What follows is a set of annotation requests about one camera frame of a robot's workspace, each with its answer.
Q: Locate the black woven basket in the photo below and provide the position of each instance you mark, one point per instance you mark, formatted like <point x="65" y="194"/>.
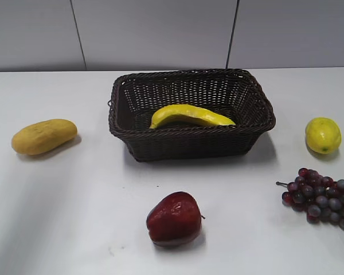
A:
<point x="234" y="93"/>

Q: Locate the yellow mango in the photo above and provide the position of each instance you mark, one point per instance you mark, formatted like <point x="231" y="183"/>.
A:
<point x="43" y="136"/>

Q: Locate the purple grape bunch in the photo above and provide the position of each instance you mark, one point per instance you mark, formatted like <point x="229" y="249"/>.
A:
<point x="320" y="197"/>

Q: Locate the yellow lemon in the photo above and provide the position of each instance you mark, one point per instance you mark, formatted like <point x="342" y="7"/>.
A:
<point x="323" y="135"/>

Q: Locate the red apple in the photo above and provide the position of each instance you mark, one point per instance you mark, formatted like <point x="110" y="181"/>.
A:
<point x="176" y="220"/>

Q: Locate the yellow banana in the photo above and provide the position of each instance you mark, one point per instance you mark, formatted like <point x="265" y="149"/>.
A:
<point x="188" y="114"/>

